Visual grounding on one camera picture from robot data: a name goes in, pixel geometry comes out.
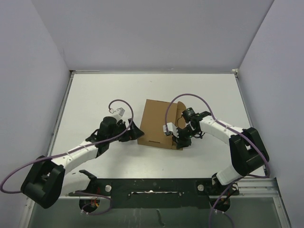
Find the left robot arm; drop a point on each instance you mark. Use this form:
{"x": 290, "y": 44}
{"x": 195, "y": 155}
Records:
{"x": 48, "y": 179}

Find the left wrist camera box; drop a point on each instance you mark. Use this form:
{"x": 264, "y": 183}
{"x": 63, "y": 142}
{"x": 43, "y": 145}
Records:
{"x": 117, "y": 114}

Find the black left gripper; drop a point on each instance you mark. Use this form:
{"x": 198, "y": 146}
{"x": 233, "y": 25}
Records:
{"x": 134, "y": 133}

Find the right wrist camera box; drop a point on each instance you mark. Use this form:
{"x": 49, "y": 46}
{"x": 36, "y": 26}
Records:
{"x": 169, "y": 129}

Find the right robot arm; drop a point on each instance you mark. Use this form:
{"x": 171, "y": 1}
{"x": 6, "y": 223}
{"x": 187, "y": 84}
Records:
{"x": 247, "y": 150}

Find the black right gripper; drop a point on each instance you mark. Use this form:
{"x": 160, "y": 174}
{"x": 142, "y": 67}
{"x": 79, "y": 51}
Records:
{"x": 181, "y": 142}

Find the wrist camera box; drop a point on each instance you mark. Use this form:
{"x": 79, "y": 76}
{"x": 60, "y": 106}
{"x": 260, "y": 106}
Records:
{"x": 117, "y": 114}
{"x": 169, "y": 129}

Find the brown cardboard box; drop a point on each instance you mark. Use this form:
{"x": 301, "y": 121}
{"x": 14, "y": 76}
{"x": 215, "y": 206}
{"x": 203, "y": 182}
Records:
{"x": 153, "y": 120}

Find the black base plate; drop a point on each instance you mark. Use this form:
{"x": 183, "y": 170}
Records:
{"x": 198, "y": 193}

